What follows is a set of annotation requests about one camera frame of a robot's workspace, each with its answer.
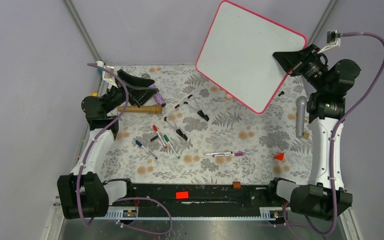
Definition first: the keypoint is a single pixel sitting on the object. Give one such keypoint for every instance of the black marker cap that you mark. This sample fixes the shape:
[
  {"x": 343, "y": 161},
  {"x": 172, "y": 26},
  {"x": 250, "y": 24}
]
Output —
[{"x": 154, "y": 138}]

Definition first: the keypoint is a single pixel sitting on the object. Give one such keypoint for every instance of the pink capped marker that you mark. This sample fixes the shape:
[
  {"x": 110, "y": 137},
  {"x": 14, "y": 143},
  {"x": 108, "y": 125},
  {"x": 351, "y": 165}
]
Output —
[{"x": 235, "y": 154}]

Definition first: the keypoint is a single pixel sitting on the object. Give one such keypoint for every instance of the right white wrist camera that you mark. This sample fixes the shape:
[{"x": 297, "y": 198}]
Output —
[{"x": 333, "y": 40}]

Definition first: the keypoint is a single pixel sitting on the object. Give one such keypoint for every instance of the purple glitter microphone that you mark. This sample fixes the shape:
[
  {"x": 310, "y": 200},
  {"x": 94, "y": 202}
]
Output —
[{"x": 157, "y": 97}]

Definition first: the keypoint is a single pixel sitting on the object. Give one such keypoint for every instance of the small tan wooden cube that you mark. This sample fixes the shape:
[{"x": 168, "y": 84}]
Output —
[{"x": 306, "y": 135}]

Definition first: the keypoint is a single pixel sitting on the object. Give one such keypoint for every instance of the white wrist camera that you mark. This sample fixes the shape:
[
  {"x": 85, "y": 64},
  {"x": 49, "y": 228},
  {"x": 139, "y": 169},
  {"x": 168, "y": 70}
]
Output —
[
  {"x": 333, "y": 40},
  {"x": 107, "y": 77}
]

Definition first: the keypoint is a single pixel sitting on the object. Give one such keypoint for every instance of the small brown block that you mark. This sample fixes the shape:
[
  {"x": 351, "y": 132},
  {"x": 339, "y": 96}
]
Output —
[{"x": 236, "y": 185}]

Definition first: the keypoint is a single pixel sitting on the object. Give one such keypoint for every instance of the red capped marker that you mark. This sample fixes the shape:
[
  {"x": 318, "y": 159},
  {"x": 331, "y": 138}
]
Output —
[{"x": 160, "y": 137}]

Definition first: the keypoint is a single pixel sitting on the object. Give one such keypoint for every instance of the green capped marker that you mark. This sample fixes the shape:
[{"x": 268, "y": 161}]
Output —
[{"x": 167, "y": 139}]

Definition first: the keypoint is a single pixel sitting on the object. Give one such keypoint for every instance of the blue capped marker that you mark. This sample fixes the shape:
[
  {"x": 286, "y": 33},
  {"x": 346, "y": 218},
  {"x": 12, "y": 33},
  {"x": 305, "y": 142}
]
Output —
[{"x": 146, "y": 149}]

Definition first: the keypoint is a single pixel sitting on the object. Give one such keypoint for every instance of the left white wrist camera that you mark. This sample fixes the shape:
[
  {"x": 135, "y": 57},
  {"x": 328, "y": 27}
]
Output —
[{"x": 107, "y": 77}]

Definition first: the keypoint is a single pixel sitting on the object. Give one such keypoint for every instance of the pink framed whiteboard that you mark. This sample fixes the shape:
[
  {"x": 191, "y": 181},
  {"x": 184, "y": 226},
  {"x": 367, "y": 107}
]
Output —
[{"x": 237, "y": 54}]

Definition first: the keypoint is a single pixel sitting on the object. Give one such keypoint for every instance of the black capped marker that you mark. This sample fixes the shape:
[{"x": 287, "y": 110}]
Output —
[{"x": 219, "y": 153}]

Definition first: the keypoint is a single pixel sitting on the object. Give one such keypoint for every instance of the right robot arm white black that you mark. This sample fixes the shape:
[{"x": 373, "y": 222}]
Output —
[{"x": 324, "y": 196}]

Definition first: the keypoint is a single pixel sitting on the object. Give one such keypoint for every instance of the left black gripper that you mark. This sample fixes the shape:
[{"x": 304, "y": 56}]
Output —
[{"x": 139, "y": 96}]

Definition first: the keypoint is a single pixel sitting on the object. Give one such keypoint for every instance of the small red cone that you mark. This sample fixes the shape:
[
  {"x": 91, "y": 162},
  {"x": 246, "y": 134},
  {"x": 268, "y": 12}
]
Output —
[{"x": 280, "y": 157}]

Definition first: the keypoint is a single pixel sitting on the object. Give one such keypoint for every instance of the floral patterned table mat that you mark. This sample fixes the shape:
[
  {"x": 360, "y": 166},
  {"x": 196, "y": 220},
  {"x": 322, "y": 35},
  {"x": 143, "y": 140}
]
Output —
[{"x": 199, "y": 118}]

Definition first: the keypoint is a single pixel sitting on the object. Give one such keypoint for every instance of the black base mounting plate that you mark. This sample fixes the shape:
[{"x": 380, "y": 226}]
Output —
[{"x": 209, "y": 199}]

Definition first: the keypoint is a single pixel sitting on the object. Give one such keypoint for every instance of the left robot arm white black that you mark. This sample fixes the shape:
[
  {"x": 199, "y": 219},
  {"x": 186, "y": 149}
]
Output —
[{"x": 83, "y": 192}]

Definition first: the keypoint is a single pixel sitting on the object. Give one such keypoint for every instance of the aluminium slotted rail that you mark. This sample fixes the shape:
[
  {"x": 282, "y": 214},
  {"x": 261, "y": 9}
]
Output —
[{"x": 131, "y": 213}]

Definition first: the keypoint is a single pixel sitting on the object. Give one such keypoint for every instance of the red tape label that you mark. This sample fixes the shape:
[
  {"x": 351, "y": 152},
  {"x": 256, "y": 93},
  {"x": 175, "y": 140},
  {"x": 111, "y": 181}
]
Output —
[{"x": 180, "y": 195}]

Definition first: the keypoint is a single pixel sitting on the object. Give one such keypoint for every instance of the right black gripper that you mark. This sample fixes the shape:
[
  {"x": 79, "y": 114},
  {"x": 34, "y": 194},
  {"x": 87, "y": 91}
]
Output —
[{"x": 290, "y": 60}]

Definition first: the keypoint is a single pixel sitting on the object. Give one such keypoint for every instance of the silver grey microphone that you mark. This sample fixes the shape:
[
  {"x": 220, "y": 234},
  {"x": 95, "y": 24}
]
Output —
[{"x": 301, "y": 105}]

